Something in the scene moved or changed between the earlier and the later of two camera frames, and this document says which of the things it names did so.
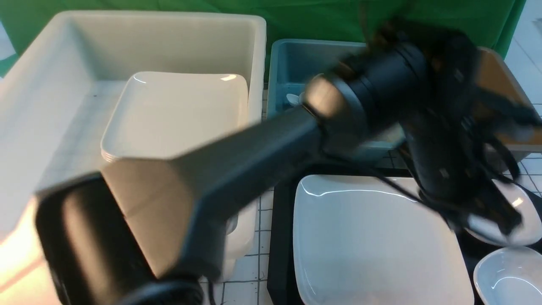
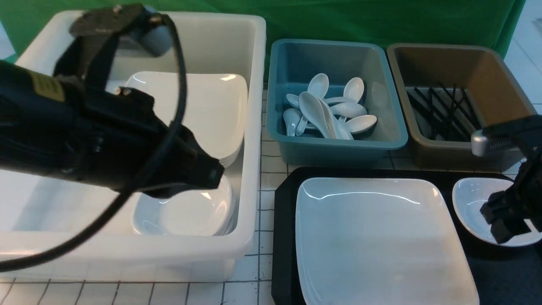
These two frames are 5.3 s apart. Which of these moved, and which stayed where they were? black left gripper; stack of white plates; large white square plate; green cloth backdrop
Moved: black left gripper
Stayed: stack of white plates; large white square plate; green cloth backdrop
